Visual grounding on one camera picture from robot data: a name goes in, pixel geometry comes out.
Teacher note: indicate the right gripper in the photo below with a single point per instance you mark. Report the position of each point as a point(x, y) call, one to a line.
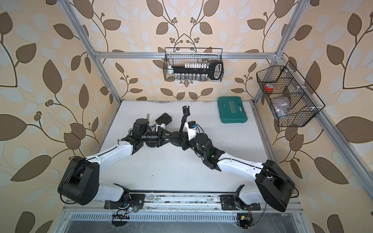
point(186, 141)

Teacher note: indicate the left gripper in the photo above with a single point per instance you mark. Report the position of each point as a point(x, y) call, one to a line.
point(161, 136)

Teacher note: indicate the black round base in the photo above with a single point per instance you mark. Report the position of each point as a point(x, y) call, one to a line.
point(151, 144)
point(177, 138)

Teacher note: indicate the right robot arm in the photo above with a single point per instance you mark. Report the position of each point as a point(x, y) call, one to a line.
point(273, 186)

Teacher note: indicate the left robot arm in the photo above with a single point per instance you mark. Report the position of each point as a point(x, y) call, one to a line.
point(81, 181)

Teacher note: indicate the small black box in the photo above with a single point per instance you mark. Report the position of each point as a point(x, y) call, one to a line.
point(164, 119)

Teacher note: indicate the green tool case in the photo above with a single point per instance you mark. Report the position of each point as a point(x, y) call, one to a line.
point(231, 110)

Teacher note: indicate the socket set rack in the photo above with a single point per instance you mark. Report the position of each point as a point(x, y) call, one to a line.
point(203, 72)

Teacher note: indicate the red item in basket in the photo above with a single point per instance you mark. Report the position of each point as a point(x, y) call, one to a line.
point(269, 87)

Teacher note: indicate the plastic bag in basket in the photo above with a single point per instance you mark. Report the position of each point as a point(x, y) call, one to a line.
point(282, 106)

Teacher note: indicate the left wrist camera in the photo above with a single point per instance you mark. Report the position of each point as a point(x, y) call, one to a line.
point(161, 126)

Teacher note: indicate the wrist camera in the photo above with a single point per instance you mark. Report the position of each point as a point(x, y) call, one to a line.
point(161, 126)
point(191, 127)

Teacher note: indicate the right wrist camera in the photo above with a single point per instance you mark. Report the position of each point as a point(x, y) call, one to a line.
point(191, 127)

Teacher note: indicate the aluminium frame rail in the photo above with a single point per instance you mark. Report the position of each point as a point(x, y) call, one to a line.
point(176, 202)

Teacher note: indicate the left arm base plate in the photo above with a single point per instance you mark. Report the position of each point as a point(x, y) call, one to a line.
point(127, 201)

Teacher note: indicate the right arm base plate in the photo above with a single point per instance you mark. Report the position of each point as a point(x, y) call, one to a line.
point(234, 203)

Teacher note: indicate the back wire basket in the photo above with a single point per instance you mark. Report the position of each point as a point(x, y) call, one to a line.
point(182, 55)

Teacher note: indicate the wire basket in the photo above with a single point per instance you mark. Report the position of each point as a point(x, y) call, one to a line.
point(182, 55)
point(305, 103)

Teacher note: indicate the right wire basket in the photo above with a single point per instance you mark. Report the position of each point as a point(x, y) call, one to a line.
point(305, 103)

